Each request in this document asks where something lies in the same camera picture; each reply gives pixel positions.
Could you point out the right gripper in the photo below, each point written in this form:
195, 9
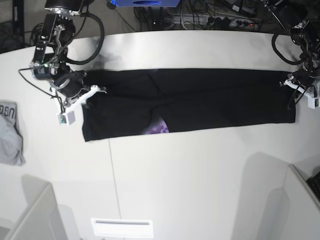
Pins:
70, 89

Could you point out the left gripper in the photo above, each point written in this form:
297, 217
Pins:
303, 83

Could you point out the black T-shirt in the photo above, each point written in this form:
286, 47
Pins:
141, 102

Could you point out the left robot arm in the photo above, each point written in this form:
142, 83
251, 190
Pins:
292, 17

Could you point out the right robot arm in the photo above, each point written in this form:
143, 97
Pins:
50, 61

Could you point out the grey folded garment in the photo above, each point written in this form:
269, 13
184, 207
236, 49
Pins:
11, 140

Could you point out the blue box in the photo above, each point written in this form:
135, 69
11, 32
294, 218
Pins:
144, 3

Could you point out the black keyboard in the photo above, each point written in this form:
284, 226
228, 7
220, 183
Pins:
314, 184

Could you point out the white paper label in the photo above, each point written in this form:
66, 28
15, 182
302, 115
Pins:
123, 228

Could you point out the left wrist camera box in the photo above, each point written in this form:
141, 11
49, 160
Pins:
313, 102

